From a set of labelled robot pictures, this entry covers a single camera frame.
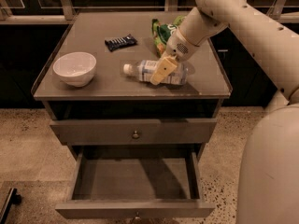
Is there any black object at floor edge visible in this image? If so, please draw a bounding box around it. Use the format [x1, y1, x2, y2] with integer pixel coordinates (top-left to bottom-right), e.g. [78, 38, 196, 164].
[0, 188, 22, 224]

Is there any dark cabinet wall with rail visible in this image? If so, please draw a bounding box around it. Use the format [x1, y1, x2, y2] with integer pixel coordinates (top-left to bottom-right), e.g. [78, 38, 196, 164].
[0, 0, 299, 108]

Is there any white ceramic bowl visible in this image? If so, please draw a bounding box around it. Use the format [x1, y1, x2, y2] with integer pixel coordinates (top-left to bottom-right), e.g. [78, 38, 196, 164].
[53, 52, 96, 87]

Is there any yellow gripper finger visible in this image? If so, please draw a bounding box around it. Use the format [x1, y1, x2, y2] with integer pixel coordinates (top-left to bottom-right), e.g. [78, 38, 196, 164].
[149, 56, 178, 85]

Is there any closed grey top drawer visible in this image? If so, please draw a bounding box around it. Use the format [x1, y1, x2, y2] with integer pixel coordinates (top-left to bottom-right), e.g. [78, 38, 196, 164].
[50, 119, 217, 146]

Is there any open grey middle drawer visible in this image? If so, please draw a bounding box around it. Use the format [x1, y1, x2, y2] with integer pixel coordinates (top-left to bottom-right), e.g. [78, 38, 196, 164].
[56, 148, 215, 219]

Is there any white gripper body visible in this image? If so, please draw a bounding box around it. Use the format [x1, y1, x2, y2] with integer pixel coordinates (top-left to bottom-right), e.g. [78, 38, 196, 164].
[165, 28, 199, 62]

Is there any clear blue-label plastic bottle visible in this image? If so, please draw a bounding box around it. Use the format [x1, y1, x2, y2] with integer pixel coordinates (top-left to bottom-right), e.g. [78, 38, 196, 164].
[121, 60, 188, 85]

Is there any grey drawer cabinet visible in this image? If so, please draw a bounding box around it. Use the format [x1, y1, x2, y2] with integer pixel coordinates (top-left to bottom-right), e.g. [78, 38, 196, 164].
[31, 10, 234, 220]

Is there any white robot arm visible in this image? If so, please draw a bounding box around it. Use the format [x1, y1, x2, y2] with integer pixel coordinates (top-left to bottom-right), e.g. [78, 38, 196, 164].
[150, 0, 299, 224]

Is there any green chip bag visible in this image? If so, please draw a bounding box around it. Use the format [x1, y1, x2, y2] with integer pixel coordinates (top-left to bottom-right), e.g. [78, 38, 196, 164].
[151, 16, 185, 57]

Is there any dark blue snack bar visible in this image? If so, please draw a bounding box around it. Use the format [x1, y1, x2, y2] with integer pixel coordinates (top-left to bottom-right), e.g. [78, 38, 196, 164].
[105, 34, 137, 52]

